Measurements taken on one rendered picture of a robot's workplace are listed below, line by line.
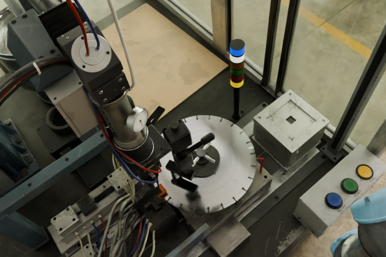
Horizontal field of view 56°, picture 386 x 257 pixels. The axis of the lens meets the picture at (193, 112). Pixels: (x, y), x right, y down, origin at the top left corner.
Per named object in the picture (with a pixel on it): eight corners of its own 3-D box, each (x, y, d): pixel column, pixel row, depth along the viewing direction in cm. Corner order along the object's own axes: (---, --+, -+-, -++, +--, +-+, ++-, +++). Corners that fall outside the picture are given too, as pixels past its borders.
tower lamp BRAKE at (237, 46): (237, 43, 112) (238, 36, 110) (247, 51, 110) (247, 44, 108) (226, 50, 111) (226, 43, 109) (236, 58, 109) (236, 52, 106)
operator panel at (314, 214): (347, 163, 128) (360, 143, 115) (374, 185, 123) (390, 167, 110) (292, 213, 120) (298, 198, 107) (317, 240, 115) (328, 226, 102)
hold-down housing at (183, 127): (188, 152, 100) (179, 112, 83) (197, 164, 98) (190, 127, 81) (171, 161, 98) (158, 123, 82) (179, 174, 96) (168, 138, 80)
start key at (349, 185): (347, 178, 110) (348, 175, 109) (358, 187, 108) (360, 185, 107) (338, 186, 109) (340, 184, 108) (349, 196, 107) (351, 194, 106)
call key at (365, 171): (361, 165, 113) (363, 163, 111) (372, 174, 111) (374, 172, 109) (353, 173, 112) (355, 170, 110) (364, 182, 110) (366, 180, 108)
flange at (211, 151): (189, 141, 115) (188, 137, 113) (223, 147, 113) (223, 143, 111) (180, 173, 110) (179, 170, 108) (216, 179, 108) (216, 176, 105)
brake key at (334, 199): (332, 193, 108) (333, 190, 107) (342, 202, 107) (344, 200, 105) (323, 201, 107) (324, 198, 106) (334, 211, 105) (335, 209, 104)
